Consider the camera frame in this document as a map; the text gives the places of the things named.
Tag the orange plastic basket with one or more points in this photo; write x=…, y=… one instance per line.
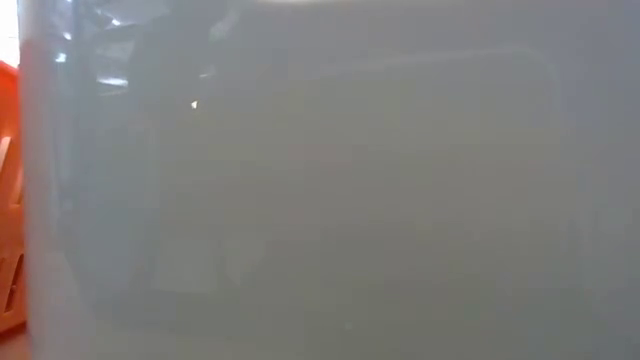
x=7, y=200

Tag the grey plastic bin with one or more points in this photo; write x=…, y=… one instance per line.
x=350, y=200

